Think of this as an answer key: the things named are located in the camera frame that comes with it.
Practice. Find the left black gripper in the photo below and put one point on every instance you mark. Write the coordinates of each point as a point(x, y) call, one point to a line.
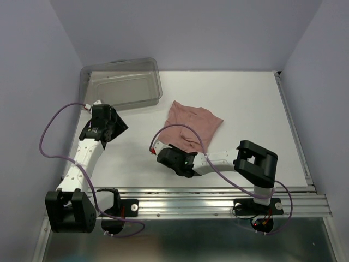
point(120, 125)

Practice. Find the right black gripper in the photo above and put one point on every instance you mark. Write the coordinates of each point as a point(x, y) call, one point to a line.
point(175, 149)

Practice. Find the pink t shirt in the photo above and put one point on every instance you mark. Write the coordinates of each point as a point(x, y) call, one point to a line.
point(193, 128)

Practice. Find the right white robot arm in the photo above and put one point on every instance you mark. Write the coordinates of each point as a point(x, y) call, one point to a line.
point(255, 163)

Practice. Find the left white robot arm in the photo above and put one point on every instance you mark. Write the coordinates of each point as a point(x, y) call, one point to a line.
point(73, 207)

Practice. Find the clear plastic bin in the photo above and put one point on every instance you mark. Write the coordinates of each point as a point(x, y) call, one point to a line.
point(124, 84)

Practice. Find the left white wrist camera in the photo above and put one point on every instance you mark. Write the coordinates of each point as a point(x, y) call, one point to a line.
point(88, 107)

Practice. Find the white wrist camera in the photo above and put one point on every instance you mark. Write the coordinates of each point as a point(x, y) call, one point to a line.
point(88, 107)
point(157, 147)

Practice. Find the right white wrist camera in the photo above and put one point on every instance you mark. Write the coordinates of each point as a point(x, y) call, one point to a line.
point(157, 147)

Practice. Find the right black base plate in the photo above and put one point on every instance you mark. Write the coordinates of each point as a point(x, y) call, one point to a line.
point(247, 207)

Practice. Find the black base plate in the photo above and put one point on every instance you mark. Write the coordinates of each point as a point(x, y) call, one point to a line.
point(119, 208)
point(247, 207)

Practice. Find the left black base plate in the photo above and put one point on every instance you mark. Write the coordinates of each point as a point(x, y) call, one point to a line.
point(119, 208)

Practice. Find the aluminium rail frame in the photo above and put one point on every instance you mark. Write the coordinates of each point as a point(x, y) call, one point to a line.
point(252, 107)

